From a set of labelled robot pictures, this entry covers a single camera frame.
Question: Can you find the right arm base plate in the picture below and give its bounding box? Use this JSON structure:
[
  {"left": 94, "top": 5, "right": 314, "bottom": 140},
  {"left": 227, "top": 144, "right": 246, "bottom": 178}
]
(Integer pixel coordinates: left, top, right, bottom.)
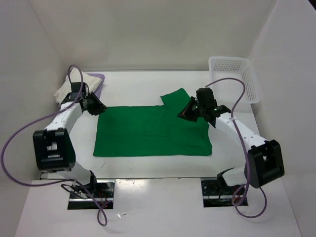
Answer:
[{"left": 200, "top": 178, "right": 244, "bottom": 208}]

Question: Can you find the white plastic basket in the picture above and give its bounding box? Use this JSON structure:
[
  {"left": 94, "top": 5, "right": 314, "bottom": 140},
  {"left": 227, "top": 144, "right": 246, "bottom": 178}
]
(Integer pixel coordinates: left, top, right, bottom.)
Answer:
[{"left": 208, "top": 56, "right": 260, "bottom": 105}]

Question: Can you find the green t shirt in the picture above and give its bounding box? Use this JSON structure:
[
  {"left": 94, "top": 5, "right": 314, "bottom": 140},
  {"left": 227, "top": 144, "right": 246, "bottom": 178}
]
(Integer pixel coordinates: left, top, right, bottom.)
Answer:
[{"left": 93, "top": 88, "right": 212, "bottom": 157}]

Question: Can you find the purple t shirt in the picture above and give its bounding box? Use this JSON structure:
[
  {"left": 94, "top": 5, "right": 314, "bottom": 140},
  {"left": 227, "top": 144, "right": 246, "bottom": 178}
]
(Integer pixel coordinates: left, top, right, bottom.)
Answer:
[{"left": 88, "top": 73, "right": 105, "bottom": 98}]

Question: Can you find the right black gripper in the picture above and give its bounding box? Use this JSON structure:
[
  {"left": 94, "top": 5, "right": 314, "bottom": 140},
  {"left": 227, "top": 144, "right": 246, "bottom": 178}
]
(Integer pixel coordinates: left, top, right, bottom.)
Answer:
[{"left": 177, "top": 96, "right": 205, "bottom": 122}]

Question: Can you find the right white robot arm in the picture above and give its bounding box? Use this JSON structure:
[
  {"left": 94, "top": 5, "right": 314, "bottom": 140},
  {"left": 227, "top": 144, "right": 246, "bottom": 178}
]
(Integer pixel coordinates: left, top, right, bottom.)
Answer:
[{"left": 177, "top": 88, "right": 285, "bottom": 194}]

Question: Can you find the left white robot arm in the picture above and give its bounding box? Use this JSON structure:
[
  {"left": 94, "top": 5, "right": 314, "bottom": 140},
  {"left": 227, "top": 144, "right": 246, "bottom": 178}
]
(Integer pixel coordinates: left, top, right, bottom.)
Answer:
[{"left": 33, "top": 82, "right": 107, "bottom": 198}]

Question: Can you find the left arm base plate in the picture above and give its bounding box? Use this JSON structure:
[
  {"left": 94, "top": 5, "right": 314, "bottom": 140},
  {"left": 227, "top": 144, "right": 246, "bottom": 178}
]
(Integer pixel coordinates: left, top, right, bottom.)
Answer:
[{"left": 61, "top": 180, "right": 115, "bottom": 210}]

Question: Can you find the white t shirt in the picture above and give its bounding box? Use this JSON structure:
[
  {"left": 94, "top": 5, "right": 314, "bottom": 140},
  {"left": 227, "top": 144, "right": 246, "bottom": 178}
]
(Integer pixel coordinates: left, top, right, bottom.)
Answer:
[{"left": 54, "top": 68, "right": 91, "bottom": 104}]

